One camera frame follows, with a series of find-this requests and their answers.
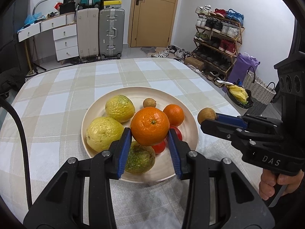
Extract greenish bumpy citrus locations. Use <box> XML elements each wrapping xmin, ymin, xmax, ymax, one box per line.
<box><xmin>125</xmin><ymin>141</ymin><xmax>156</xmax><ymax>175</ymax></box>

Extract oblong red tomato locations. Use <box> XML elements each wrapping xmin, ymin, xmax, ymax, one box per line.
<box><xmin>170</xmin><ymin>126</ymin><xmax>182</xmax><ymax>141</ymax></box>

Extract large yellow citrus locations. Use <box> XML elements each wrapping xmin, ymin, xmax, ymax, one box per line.
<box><xmin>86</xmin><ymin>116</ymin><xmax>124</xmax><ymax>152</ymax></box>

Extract small brown fruit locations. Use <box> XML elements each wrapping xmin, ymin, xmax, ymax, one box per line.
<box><xmin>197</xmin><ymin>108</ymin><xmax>217</xmax><ymax>124</ymax></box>
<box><xmin>143</xmin><ymin>98</ymin><xmax>157</xmax><ymax>108</ymax></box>

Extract orange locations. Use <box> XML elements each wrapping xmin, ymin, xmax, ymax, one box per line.
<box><xmin>163</xmin><ymin>104</ymin><xmax>185</xmax><ymax>127</ymax></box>
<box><xmin>130</xmin><ymin>107</ymin><xmax>170</xmax><ymax>146</ymax></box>

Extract yellow-green bumpy citrus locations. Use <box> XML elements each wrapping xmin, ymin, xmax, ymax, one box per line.
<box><xmin>105</xmin><ymin>95</ymin><xmax>136</xmax><ymax>123</ymax></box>

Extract person's right hand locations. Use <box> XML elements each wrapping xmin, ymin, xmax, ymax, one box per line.
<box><xmin>259</xmin><ymin>169</ymin><xmax>304</xmax><ymax>201</ymax></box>

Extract banana peels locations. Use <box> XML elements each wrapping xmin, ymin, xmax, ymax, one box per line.
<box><xmin>226</xmin><ymin>85</ymin><xmax>249</xmax><ymax>104</ymax></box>

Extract woven basket bag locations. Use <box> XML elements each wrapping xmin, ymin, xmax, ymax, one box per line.
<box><xmin>242</xmin><ymin>66</ymin><xmax>276</xmax><ymax>116</ymax></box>

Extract cream round plate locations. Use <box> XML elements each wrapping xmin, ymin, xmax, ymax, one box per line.
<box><xmin>81</xmin><ymin>87</ymin><xmax>198</xmax><ymax>183</ymax></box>

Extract purple bag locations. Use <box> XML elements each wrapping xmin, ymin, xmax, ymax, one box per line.
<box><xmin>227</xmin><ymin>53</ymin><xmax>261</xmax><ymax>84</ymax></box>

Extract checkered beige tablecloth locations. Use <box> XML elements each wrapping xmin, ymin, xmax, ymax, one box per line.
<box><xmin>0</xmin><ymin>57</ymin><xmax>265</xmax><ymax>229</ymax></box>

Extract wooden shoe rack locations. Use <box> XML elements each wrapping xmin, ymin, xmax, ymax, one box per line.
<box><xmin>192</xmin><ymin>5</ymin><xmax>245</xmax><ymax>87</ymax></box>

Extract silver suitcase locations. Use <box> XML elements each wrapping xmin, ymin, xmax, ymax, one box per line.
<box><xmin>99</xmin><ymin>8</ymin><xmax>125</xmax><ymax>60</ymax></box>

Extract black jacket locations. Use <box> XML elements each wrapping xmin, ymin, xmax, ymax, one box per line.
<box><xmin>0</xmin><ymin>67</ymin><xmax>25</xmax><ymax>99</ymax></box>

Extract white drawer desk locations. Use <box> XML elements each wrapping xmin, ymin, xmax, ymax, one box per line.
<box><xmin>18</xmin><ymin>12</ymin><xmax>79</xmax><ymax>62</ymax></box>

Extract beige suitcase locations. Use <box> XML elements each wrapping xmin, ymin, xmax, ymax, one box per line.
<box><xmin>76</xmin><ymin>8</ymin><xmax>99</xmax><ymax>58</ymax></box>

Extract wooden door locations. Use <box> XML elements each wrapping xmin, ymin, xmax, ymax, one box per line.
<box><xmin>128</xmin><ymin>0</ymin><xmax>178</xmax><ymax>47</ymax></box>

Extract black cable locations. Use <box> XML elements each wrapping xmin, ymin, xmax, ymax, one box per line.
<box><xmin>0</xmin><ymin>97</ymin><xmax>33</xmax><ymax>210</ymax></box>

